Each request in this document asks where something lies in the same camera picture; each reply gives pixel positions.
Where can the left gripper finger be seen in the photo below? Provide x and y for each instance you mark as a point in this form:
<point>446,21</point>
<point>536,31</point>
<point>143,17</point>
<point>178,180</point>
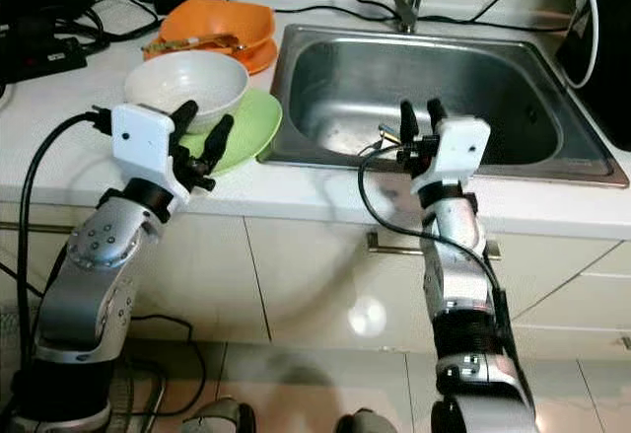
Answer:
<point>219,143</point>
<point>184,123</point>

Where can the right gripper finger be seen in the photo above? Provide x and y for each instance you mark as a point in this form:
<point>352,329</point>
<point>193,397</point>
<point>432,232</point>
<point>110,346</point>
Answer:
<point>437,117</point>
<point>409,122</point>

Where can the light green plate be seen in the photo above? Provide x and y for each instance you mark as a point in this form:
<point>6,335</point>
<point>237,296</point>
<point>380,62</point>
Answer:
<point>256,122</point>

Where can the white ceramic bowl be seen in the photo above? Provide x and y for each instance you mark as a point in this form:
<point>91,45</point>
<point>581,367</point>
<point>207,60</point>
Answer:
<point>187,76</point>

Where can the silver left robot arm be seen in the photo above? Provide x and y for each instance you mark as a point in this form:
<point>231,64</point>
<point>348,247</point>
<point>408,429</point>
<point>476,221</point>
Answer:
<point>104,275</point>

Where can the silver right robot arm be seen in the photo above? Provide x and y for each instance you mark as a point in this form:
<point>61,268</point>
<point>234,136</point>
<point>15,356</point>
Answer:
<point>454,275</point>

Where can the stainless steel kitchen sink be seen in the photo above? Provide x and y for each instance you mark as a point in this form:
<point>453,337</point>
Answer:
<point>355,78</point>

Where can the cream kitchen cabinet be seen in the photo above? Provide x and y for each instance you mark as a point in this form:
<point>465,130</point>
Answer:
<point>306,275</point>

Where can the brown patterned utensil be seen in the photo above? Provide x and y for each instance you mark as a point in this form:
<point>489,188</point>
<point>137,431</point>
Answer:
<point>187,45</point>

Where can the orange plastic bowl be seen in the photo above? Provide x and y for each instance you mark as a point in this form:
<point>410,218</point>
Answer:
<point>217,17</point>

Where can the black power adapter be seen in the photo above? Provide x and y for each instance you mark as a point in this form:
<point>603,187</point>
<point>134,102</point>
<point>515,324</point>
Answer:
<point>187,1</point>

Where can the black power strip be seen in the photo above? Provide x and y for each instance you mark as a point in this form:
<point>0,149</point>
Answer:
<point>49,58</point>

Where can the grey left robot foot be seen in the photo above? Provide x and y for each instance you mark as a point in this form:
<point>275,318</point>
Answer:
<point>222,417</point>

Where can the grey robot foot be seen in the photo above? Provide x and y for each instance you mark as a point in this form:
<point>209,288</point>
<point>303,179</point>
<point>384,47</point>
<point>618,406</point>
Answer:
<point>365,423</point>
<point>222,417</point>

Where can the grey floor fan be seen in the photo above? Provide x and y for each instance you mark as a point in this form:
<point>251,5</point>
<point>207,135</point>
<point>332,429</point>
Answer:
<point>7,354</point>

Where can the grey right robot foot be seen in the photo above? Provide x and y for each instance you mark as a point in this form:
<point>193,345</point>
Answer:
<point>365,423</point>

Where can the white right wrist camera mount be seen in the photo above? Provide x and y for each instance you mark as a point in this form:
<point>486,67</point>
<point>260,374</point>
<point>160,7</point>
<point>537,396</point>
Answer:
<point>461,147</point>

